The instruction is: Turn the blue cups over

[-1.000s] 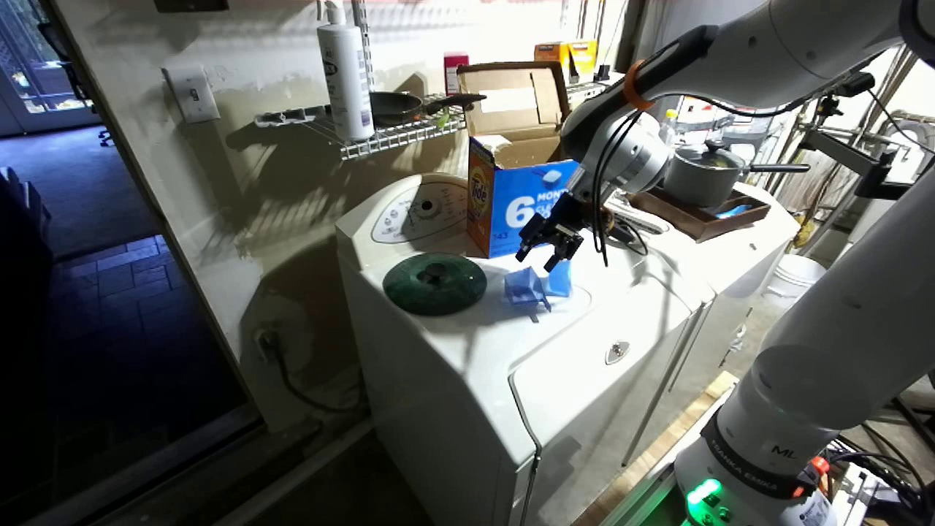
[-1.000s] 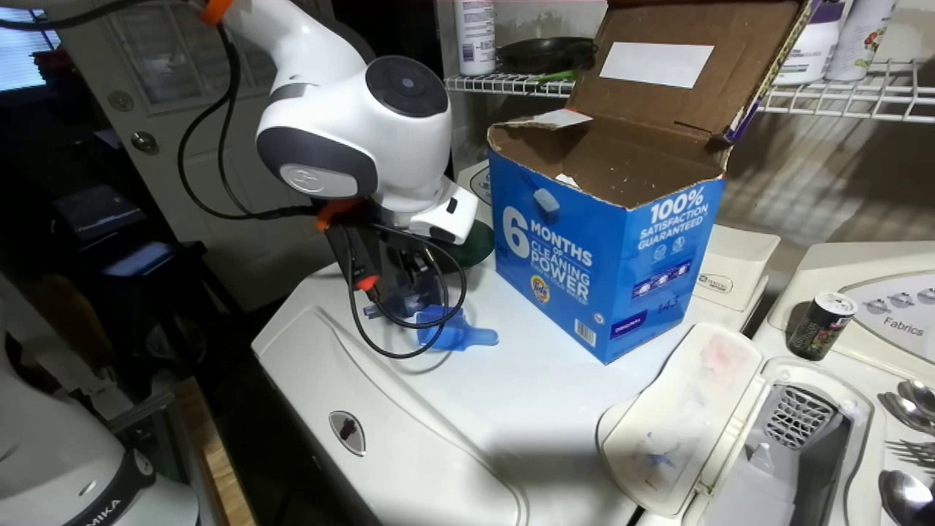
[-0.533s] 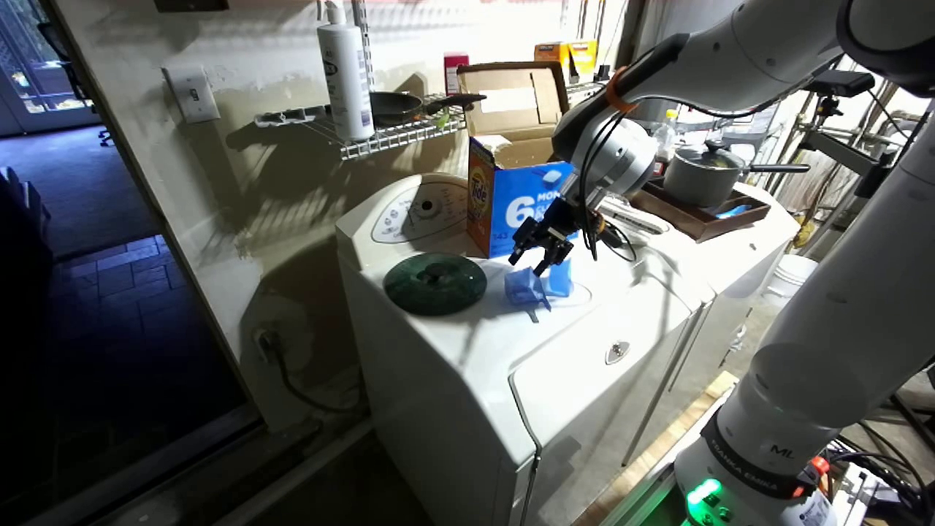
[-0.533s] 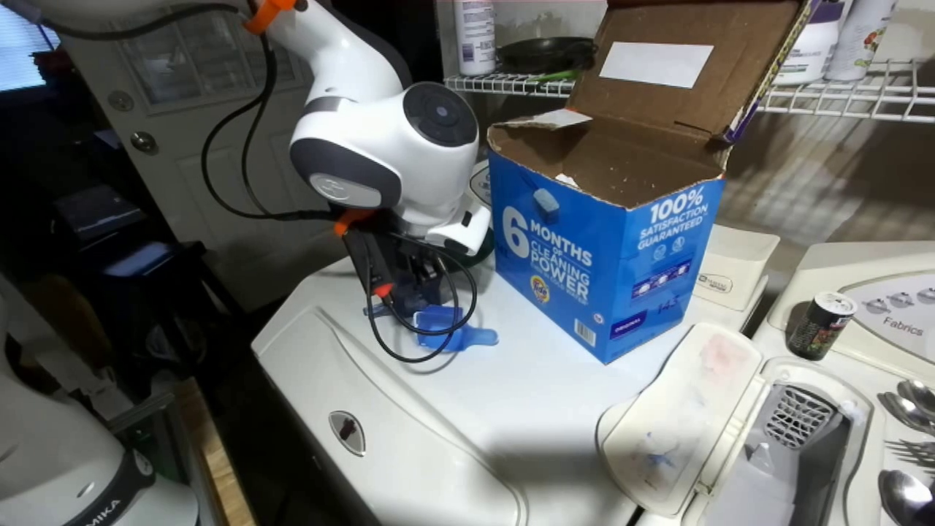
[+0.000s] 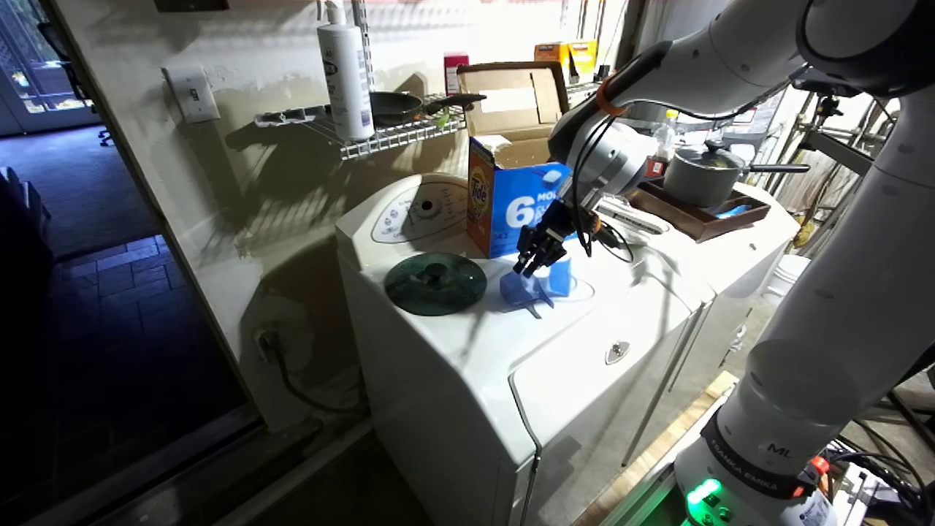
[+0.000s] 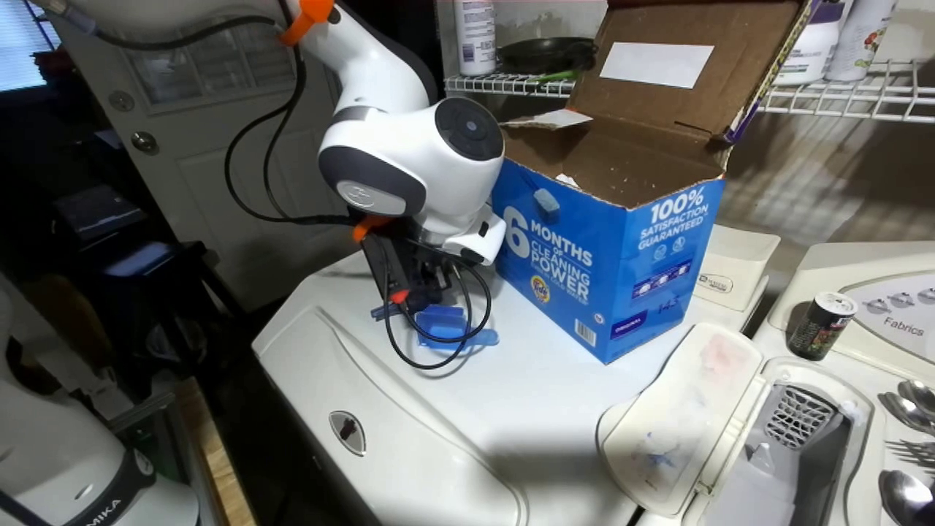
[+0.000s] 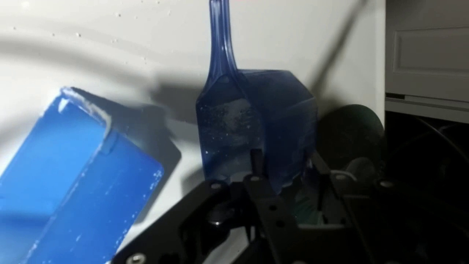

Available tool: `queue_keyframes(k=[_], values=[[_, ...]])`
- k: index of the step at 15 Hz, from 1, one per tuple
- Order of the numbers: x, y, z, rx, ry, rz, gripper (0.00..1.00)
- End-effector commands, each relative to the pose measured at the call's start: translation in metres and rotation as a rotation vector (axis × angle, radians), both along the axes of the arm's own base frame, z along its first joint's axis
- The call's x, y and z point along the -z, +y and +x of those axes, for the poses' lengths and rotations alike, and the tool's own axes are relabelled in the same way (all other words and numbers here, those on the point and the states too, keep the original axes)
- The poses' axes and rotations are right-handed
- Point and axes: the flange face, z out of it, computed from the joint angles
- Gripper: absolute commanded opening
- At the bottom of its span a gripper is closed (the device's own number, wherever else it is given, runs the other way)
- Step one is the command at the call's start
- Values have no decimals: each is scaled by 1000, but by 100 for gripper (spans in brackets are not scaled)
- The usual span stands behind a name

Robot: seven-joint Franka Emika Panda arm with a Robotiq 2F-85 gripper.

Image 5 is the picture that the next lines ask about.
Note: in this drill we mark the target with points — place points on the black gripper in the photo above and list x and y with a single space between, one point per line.
570 222

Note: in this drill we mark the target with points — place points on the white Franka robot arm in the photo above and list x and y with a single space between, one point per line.
848 292

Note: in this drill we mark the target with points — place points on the blue cardboard detergent box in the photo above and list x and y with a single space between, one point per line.
512 208

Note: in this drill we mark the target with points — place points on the dark green round lid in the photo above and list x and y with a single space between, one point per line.
433 284

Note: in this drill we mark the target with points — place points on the white washing machine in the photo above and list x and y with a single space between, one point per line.
546 390

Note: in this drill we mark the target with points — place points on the brown wooden tray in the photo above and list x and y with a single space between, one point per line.
696 221

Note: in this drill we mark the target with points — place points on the clear bottle with red label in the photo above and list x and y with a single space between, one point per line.
670 127

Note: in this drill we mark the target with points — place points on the red small container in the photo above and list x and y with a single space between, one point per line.
454 73

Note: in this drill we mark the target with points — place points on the yellow box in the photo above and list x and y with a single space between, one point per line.
582 59

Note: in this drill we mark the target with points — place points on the tall white bottle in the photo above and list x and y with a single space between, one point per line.
347 76

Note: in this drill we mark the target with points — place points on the green plastic clamp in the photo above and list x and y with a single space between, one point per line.
706 504

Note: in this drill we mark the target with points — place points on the black camera on stand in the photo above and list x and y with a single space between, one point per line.
838 148

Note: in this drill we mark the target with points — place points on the white wall outlet plate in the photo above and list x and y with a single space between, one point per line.
193 95

